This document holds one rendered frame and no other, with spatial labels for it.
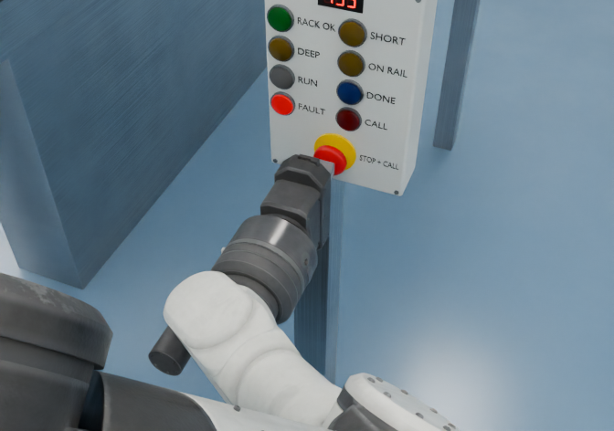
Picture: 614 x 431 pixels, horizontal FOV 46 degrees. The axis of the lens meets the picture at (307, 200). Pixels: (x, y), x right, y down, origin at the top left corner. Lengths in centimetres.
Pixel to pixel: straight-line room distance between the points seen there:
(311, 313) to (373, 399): 78
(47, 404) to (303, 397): 32
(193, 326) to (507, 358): 125
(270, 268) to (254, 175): 150
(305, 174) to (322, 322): 50
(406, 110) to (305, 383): 36
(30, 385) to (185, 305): 42
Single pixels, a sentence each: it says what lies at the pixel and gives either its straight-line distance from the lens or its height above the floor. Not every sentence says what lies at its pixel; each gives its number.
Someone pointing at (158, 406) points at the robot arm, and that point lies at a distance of 26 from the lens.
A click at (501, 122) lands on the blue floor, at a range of 243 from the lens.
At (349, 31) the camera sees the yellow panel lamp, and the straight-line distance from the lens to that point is 75.
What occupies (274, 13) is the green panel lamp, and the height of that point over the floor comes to 104.
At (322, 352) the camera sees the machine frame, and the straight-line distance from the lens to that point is 126.
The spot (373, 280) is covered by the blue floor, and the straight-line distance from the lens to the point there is 186.
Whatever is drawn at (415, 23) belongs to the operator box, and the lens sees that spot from 73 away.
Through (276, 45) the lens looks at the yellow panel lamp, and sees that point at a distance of 79.
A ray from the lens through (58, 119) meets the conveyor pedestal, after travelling 165.
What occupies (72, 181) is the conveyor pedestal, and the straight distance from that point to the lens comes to 175.
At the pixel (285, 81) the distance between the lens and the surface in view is 81.
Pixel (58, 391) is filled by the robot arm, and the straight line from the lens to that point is 22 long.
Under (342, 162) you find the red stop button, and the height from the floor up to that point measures 88.
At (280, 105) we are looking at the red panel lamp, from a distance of 83.
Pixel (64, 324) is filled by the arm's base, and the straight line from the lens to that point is 21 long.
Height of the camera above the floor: 140
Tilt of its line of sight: 43 degrees down
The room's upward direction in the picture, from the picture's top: straight up
